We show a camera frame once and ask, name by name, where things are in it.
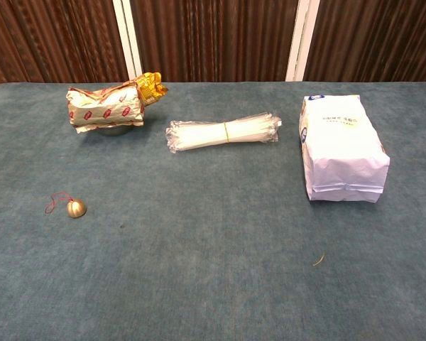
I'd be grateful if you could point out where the brown pleated partition panel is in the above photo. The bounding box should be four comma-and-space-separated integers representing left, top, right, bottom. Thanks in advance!
130, 0, 299, 83
0, 0, 129, 90
304, 0, 426, 83

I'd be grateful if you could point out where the small metal bowl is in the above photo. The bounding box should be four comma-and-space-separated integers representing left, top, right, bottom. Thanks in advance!
98, 126, 135, 138

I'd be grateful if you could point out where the blue-green felt table mat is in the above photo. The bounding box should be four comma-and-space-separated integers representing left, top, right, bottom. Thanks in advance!
0, 82, 426, 341

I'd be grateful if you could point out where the white partition post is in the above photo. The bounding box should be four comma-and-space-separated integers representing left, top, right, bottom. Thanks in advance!
285, 0, 321, 82
112, 0, 145, 84

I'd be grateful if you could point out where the crumpled gold foil wrapper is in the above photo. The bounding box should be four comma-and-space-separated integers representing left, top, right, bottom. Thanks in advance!
136, 72, 169, 107

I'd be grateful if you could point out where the bundle of wrapped white straws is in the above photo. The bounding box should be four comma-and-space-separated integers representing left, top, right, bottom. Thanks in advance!
165, 110, 283, 154

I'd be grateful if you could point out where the white paper bag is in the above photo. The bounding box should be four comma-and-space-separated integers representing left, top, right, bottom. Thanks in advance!
298, 94, 391, 205

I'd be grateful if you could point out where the small golden bell red string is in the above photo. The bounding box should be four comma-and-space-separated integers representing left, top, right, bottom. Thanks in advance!
43, 191, 88, 219

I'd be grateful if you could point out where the white red printed snack package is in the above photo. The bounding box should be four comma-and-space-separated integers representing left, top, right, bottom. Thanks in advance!
65, 80, 146, 134

